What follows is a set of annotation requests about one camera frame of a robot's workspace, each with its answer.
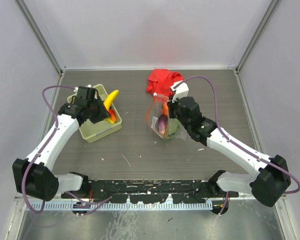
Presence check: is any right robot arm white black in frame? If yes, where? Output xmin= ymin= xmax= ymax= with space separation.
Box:
xmin=167 ymin=96 xmax=291 ymax=207

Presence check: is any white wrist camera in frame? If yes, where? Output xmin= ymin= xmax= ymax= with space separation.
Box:
xmin=170 ymin=81 xmax=189 ymax=103
xmin=73 ymin=85 xmax=98 ymax=100

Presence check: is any clear zip top bag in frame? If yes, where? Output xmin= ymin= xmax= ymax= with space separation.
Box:
xmin=146 ymin=92 xmax=186 ymax=140

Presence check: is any slotted cable duct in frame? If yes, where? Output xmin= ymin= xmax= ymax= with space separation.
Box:
xmin=26 ymin=201 xmax=213 ymax=211

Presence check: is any purple eggplant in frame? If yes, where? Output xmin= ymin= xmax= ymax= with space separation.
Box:
xmin=157 ymin=114 xmax=168 ymax=135

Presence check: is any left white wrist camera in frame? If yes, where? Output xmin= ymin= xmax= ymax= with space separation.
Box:
xmin=73 ymin=85 xmax=98 ymax=100

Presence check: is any red strawberry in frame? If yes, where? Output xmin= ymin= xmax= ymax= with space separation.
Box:
xmin=109 ymin=108 xmax=117 ymax=122

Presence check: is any orange peach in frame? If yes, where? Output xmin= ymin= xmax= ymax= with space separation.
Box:
xmin=161 ymin=102 xmax=169 ymax=116

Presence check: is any green plastic basket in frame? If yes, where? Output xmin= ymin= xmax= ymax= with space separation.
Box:
xmin=67 ymin=84 xmax=122 ymax=144

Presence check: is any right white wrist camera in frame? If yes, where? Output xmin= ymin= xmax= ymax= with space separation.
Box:
xmin=170 ymin=81 xmax=189 ymax=103

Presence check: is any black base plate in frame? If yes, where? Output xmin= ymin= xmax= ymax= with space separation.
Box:
xmin=73 ymin=180 xmax=226 ymax=204

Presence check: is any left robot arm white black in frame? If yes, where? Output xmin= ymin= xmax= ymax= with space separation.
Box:
xmin=12 ymin=86 xmax=110 ymax=202

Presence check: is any green leafy vegetable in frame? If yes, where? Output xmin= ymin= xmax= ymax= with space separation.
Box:
xmin=163 ymin=118 xmax=181 ymax=140

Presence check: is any yellow banana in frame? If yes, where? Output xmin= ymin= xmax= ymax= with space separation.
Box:
xmin=103 ymin=89 xmax=119 ymax=124

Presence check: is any red crumpled cloth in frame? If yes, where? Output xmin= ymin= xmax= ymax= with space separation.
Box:
xmin=146 ymin=68 xmax=184 ymax=97

